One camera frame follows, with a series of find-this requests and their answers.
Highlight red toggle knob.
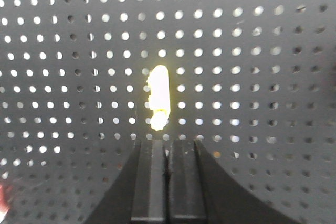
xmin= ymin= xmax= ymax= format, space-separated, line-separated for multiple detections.
xmin=1 ymin=184 xmax=13 ymax=215

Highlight yellow toggle knob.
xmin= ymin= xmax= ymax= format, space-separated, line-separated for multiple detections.
xmin=147 ymin=65 xmax=171 ymax=131

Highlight black perforated pegboard panel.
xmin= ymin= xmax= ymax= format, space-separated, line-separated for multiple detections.
xmin=1 ymin=0 xmax=335 ymax=223

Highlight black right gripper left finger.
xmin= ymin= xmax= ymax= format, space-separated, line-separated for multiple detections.
xmin=85 ymin=140 xmax=167 ymax=223

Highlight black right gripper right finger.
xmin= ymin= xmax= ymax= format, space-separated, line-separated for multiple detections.
xmin=168 ymin=140 xmax=295 ymax=223

